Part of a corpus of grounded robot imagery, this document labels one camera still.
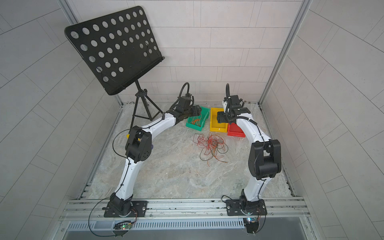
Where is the left green circuit board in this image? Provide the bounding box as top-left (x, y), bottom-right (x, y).
top-left (114, 221), bottom-right (134, 231)

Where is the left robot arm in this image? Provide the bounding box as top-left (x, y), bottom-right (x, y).
top-left (103, 83), bottom-right (202, 218)

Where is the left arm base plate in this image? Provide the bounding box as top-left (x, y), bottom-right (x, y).
top-left (102, 201), bottom-right (148, 218)

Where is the yellow plastic bin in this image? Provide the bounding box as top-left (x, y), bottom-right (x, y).
top-left (210, 108), bottom-right (228, 133)

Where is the red plastic bin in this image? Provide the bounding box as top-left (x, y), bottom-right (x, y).
top-left (227, 123), bottom-right (246, 138)

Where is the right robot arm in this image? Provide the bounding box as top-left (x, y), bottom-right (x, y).
top-left (217, 84), bottom-right (282, 216)

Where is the aluminium mounting rail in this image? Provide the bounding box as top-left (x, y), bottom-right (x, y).
top-left (59, 197), bottom-right (310, 221)

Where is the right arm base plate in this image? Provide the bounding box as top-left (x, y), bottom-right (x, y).
top-left (225, 200), bottom-right (268, 216)

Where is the red cable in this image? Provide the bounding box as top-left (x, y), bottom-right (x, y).
top-left (193, 133), bottom-right (227, 164)

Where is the green circuit board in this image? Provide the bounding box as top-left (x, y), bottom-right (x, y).
top-left (114, 221), bottom-right (134, 231)
top-left (243, 218), bottom-right (260, 234)

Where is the green plastic bin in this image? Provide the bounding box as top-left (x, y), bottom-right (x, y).
top-left (186, 107), bottom-right (210, 132)

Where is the right green circuit board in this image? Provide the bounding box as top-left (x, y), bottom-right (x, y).
top-left (243, 218), bottom-right (260, 234)

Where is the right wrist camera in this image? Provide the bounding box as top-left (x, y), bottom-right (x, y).
top-left (222, 100), bottom-right (229, 113)

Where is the black perforated music stand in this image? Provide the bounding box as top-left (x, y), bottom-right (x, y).
top-left (64, 5), bottom-right (175, 130)

